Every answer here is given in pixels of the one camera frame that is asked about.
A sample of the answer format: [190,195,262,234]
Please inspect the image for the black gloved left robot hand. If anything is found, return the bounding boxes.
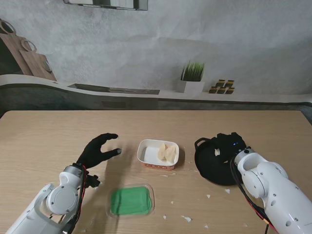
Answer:
[77,133,123,169]

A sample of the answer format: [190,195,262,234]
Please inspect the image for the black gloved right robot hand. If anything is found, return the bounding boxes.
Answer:
[211,132,247,163]

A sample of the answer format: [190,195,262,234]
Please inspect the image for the white food container orange print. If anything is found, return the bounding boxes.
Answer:
[136,138,180,172]

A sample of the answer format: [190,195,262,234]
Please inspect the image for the round black frying pan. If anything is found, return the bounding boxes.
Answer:
[194,137,241,186]

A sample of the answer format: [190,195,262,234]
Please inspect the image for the dark flat cooktop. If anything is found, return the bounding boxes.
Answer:
[67,83,161,96]

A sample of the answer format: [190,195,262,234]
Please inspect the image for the green grass plant white pot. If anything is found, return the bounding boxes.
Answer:
[175,61,206,94]

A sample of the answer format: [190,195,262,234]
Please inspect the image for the light wooden cutting board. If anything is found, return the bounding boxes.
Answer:
[19,39,57,81]

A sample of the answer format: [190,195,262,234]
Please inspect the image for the dark wooden cutting board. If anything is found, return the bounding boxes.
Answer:
[0,19,32,76]

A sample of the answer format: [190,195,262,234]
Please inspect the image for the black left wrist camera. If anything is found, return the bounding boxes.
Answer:
[86,174,102,190]

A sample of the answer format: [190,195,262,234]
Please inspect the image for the red black left arm cables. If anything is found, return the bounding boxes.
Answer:
[62,164,90,234]

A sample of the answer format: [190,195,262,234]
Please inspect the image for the red black arm cables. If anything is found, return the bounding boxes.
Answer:
[62,164,90,234]
[230,158,277,234]

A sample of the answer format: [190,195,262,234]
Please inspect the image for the red black right arm cables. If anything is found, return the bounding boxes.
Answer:
[230,158,277,234]

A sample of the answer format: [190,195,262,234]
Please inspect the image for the dark wall shelf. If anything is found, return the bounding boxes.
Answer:
[62,0,149,12]

